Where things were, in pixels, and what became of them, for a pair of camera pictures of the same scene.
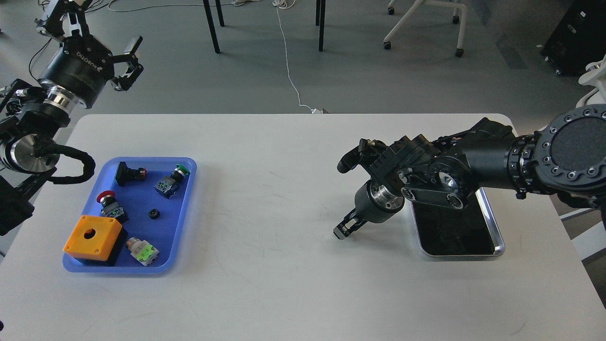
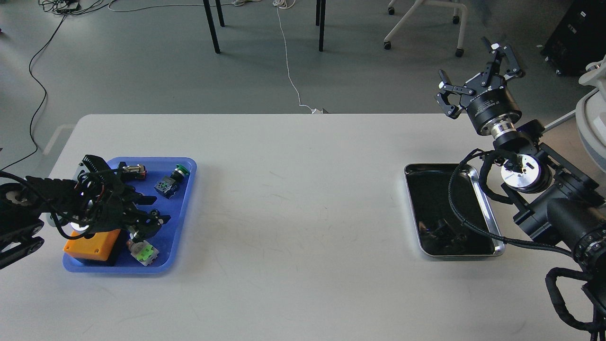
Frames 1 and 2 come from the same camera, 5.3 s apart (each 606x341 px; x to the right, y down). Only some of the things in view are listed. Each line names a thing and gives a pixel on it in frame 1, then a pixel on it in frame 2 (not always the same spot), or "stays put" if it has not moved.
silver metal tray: [472, 231] stays put
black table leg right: [320, 9] stays put
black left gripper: [78, 72] → [110, 205]
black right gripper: [374, 202] → [493, 108]
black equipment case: [579, 38] stays put
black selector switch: [124, 174] stays put
